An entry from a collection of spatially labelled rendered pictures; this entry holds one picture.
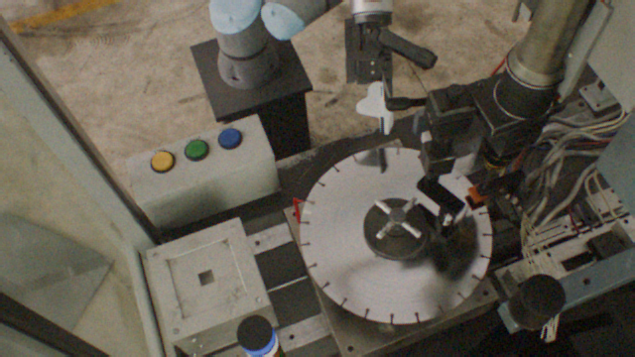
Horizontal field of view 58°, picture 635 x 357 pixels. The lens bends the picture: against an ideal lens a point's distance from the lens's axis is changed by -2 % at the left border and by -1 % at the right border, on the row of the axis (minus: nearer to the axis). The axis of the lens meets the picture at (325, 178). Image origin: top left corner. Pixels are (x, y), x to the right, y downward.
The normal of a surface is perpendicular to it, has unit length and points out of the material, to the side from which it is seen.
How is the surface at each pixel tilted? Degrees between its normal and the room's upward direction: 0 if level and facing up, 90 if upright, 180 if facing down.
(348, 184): 0
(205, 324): 0
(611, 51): 90
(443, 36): 0
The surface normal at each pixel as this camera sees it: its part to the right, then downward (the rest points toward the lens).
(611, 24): -0.93, 0.33
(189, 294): -0.04, -0.48
